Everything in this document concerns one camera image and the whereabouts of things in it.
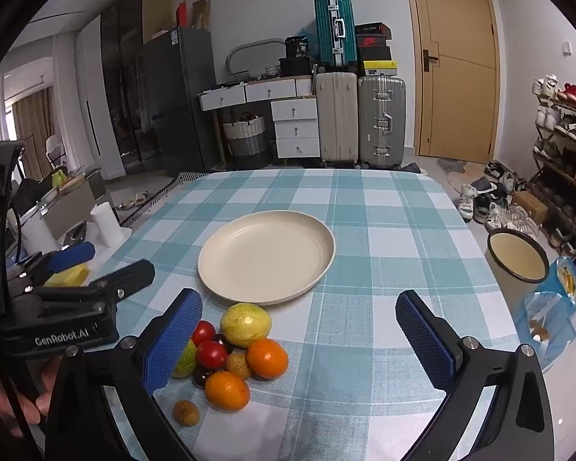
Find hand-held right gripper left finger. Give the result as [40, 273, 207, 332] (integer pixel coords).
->
[45, 288, 203, 461]

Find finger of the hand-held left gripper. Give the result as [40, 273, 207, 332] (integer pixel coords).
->
[83, 259, 156, 302]
[10, 242, 97, 290]

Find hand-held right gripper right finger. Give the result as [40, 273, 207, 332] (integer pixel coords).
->
[396, 290, 556, 461]

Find green guava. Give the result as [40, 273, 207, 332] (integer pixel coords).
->
[173, 339, 198, 379]

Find red cherry tomato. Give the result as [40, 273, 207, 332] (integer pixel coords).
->
[190, 320, 217, 347]
[195, 340, 228, 370]

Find orange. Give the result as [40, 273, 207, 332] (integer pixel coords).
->
[204, 371, 250, 412]
[246, 338, 289, 380]

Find yellow-green guava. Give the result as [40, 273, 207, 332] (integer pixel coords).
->
[220, 302, 273, 349]

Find cream round plate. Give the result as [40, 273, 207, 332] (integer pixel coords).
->
[198, 210, 336, 306]

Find person's left hand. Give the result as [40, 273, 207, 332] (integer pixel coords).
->
[0, 354, 64, 439]

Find yellow sponge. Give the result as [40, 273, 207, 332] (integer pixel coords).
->
[43, 264, 90, 288]

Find white paper towel roll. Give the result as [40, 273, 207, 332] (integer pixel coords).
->
[22, 218, 61, 255]
[90, 202, 125, 247]

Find grey open box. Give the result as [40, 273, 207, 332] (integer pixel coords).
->
[42, 181, 107, 241]

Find small brown fruit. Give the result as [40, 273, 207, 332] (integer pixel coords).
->
[173, 400, 201, 427]
[225, 351, 253, 380]

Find pair of slippers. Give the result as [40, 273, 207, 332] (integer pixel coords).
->
[115, 191, 151, 210]

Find white chair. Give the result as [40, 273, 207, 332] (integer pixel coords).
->
[45, 135, 66, 170]

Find black-rimmed round bowl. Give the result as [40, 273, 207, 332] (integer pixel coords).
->
[485, 228, 551, 318]

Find teal checkered tablecloth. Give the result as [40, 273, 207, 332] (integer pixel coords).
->
[53, 168, 553, 461]

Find blue plastic bag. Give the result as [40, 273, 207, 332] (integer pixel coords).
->
[511, 257, 576, 371]

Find brown curtain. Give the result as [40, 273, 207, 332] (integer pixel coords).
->
[12, 89, 55, 169]

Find white tall cabinet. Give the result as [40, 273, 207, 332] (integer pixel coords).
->
[79, 14, 126, 181]

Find pile of shoes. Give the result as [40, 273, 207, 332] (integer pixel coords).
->
[458, 158, 541, 239]

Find small cardboard box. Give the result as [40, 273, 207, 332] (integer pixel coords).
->
[511, 191, 549, 224]

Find grey doormat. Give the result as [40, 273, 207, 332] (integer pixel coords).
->
[437, 157, 469, 174]

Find dark glass wardrobe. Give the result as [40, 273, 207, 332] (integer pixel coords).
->
[101, 0, 174, 170]

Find white grey wicker basket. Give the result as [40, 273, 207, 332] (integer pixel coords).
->
[222, 113, 268, 170]

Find dark grey refrigerator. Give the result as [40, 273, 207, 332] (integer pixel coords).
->
[134, 26, 219, 177]

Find white air conditioner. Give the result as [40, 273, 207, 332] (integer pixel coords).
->
[3, 58, 55, 99]

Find silver suitcase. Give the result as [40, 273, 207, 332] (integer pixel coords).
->
[358, 76, 407, 170]

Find white drawer desk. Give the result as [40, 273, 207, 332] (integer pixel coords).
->
[199, 77, 320, 159]

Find shoe rack with shoes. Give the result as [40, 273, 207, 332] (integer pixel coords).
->
[530, 74, 576, 260]

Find beige suitcase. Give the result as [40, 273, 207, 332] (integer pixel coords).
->
[315, 72, 359, 163]

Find oval framed mirror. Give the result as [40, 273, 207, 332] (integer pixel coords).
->
[225, 38, 289, 78]

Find tan wooden door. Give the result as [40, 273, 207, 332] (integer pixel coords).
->
[402, 0, 503, 164]

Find black storage box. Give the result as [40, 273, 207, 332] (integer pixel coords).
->
[278, 58, 316, 78]

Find brown cardboard pieces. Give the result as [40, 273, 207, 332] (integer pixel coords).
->
[192, 0, 211, 30]

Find yellow black shoebox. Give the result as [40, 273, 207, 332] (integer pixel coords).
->
[360, 60, 398, 78]

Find black canister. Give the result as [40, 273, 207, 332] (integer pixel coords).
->
[285, 36, 311, 60]

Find red printed black shoebox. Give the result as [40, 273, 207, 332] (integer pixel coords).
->
[356, 35, 392, 62]

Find teal suitcase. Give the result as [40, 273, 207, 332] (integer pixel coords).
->
[314, 0, 357, 69]

